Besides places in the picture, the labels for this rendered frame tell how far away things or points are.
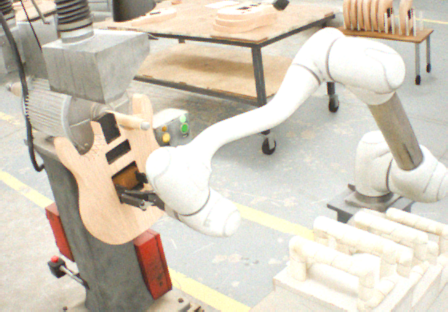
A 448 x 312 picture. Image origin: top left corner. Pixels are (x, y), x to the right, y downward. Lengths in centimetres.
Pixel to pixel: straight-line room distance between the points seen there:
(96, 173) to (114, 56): 36
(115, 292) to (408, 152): 125
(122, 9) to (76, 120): 39
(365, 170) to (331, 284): 93
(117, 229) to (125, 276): 60
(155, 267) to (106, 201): 74
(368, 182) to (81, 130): 103
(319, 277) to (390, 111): 63
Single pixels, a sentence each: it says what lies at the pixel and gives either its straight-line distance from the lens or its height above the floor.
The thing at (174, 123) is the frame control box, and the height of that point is 110.
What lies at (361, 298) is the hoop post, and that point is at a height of 114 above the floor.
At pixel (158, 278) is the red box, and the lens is 233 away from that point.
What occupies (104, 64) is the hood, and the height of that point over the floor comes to 149.
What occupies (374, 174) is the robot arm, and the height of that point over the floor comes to 86.
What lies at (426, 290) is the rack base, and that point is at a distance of 124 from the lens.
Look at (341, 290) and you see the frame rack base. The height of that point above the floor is 110.
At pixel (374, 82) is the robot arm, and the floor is 135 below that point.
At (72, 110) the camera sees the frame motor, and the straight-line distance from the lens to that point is 170.
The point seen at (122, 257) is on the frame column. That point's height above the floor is 60.
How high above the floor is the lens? 184
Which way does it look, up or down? 26 degrees down
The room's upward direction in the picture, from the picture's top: 8 degrees counter-clockwise
